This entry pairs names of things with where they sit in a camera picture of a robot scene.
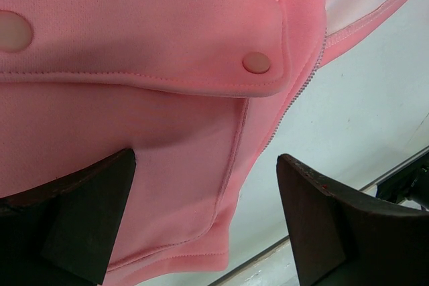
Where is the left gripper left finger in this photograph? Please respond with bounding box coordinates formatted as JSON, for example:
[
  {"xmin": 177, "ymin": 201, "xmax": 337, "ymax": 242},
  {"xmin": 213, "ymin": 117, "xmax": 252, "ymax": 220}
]
[{"xmin": 1, "ymin": 149, "xmax": 136, "ymax": 285}]

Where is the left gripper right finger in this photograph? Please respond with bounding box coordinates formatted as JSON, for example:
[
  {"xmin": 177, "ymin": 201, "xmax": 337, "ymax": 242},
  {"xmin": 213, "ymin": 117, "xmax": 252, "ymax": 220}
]
[{"xmin": 276, "ymin": 154, "xmax": 428, "ymax": 285}]

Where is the pink zip jacket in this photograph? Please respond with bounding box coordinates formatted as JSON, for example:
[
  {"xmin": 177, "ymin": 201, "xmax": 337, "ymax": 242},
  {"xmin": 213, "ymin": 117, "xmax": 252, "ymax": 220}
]
[{"xmin": 1, "ymin": 0, "xmax": 407, "ymax": 284}]

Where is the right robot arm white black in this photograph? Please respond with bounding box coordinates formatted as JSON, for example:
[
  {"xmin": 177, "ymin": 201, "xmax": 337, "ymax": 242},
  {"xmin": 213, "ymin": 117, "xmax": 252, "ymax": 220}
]
[{"xmin": 375, "ymin": 162, "xmax": 428, "ymax": 212}]

